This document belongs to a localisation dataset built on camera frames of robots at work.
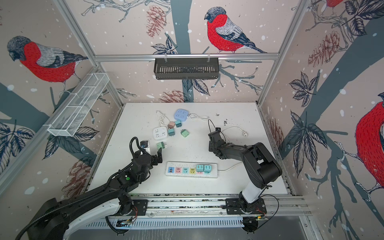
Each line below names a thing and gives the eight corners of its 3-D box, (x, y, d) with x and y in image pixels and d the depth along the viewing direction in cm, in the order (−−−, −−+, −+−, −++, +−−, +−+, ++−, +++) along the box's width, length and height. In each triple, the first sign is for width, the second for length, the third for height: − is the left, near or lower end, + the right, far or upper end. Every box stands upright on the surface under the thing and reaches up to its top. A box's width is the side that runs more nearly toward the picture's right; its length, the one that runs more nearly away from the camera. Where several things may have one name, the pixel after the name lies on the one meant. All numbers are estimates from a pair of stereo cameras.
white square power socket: (153, 140, 100) (152, 138, 98) (153, 129, 106) (152, 127, 104) (168, 138, 101) (167, 136, 100) (167, 127, 107) (166, 125, 105)
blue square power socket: (173, 121, 111) (173, 119, 110) (175, 110, 118) (174, 108, 117) (188, 121, 111) (188, 119, 110) (188, 110, 118) (188, 108, 117)
